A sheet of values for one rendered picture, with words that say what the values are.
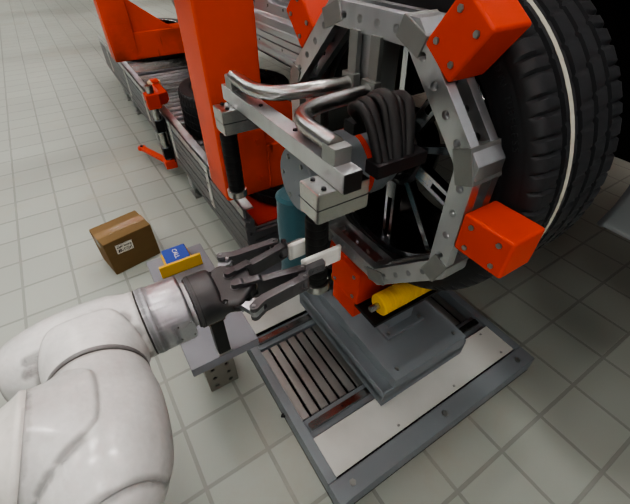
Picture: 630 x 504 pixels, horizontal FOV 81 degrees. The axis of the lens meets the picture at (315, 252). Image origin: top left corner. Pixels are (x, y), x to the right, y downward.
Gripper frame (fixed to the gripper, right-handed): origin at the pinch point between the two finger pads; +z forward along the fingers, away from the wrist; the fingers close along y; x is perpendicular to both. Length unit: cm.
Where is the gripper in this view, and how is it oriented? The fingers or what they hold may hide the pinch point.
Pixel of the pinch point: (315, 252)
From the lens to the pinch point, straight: 58.9
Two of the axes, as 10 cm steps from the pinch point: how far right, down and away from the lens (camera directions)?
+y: 5.3, 5.6, -6.3
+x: 0.0, -7.5, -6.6
